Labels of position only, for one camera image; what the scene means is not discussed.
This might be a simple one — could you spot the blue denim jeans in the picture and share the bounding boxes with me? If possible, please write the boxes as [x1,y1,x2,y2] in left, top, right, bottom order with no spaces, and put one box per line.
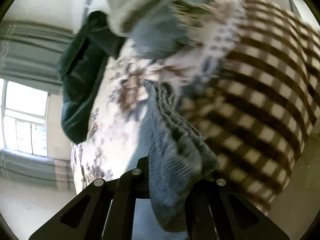
[130,0,219,232]

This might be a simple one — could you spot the bright barred window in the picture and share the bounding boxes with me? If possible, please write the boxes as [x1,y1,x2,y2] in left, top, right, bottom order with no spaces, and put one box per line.
[1,79,49,157]

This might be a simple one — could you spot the floral and checkered bed blanket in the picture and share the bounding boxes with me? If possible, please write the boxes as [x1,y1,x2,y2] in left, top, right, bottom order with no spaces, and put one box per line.
[71,0,319,213]

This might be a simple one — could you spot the dark green cloth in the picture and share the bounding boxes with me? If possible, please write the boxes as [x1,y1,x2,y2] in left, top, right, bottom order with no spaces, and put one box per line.
[59,11,125,144]

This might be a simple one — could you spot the grey striped curtain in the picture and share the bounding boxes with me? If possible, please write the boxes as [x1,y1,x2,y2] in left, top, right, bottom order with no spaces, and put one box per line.
[1,21,75,192]

